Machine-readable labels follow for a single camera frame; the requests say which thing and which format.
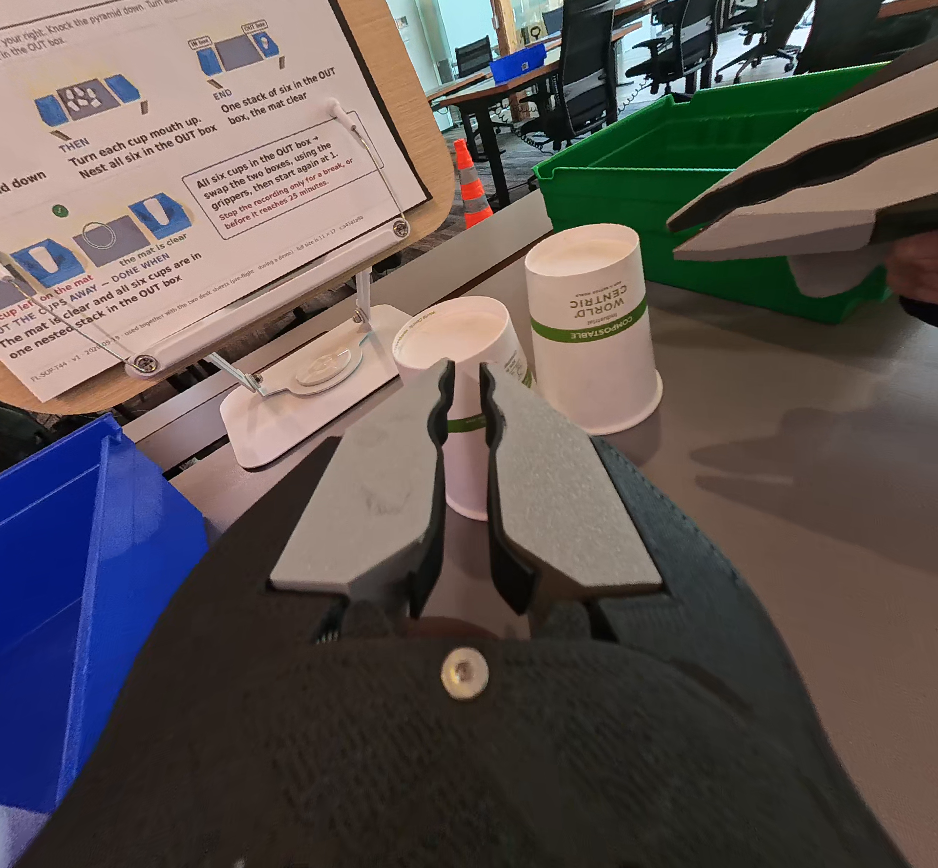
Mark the white paper cup green band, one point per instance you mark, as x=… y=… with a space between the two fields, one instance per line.
x=593 y=370
x=454 y=333

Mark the wooden board document stand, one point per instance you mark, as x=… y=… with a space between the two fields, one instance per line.
x=410 y=77

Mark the black office chair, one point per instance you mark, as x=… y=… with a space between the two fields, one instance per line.
x=586 y=55
x=692 y=11

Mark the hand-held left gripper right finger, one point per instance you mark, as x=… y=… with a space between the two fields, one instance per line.
x=564 y=509

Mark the orange traffic cone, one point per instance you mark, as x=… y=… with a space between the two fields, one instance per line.
x=473 y=186

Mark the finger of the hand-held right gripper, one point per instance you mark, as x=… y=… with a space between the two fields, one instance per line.
x=777 y=234
x=843 y=128

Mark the blue plastic bin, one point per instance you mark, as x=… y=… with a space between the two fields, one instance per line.
x=88 y=553

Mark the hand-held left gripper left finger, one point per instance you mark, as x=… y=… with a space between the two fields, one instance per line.
x=366 y=509

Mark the green plastic bin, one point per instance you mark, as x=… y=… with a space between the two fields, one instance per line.
x=623 y=179

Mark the printed instruction sheet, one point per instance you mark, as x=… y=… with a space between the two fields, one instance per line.
x=183 y=113

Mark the wooden-edged office desk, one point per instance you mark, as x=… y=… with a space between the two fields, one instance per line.
x=469 y=88

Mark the small blue bin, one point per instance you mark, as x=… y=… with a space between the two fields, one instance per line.
x=517 y=66

